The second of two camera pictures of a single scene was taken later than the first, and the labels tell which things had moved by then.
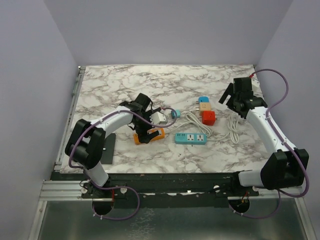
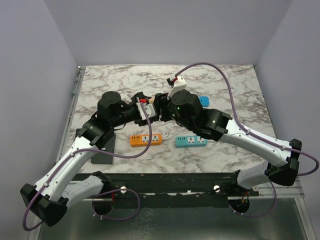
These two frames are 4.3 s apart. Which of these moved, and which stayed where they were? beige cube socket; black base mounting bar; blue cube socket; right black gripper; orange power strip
Moved: beige cube socket; right black gripper; orange power strip
Stayed: blue cube socket; black base mounting bar
